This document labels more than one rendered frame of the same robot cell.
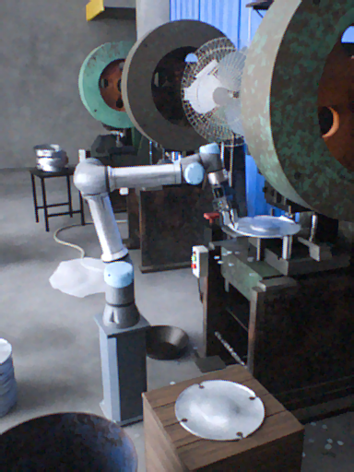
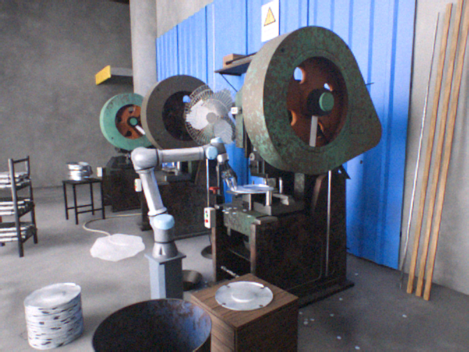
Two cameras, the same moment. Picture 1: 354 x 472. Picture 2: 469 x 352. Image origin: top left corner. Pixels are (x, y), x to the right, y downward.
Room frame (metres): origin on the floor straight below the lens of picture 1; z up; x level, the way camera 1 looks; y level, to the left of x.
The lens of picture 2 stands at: (-0.23, 0.30, 1.17)
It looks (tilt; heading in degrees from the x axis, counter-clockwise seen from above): 9 degrees down; 345
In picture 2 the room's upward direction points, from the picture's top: 1 degrees counter-clockwise
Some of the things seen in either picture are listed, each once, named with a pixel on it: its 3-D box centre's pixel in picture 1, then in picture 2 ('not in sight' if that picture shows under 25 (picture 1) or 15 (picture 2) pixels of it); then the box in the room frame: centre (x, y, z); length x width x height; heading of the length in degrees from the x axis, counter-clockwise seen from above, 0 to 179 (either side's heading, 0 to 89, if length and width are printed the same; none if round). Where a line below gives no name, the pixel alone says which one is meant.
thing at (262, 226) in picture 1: (265, 226); (252, 188); (1.89, -0.38, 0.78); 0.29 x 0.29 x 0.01
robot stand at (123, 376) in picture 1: (123, 367); (167, 289); (1.70, 0.23, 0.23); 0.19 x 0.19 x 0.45; 26
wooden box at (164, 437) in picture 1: (218, 451); (243, 327); (1.27, -0.14, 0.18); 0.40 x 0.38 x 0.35; 114
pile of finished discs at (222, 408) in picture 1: (218, 407); (243, 295); (1.27, -0.14, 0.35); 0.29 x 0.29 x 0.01
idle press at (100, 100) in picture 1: (144, 127); (144, 151); (5.34, 0.35, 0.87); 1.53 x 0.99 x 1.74; 112
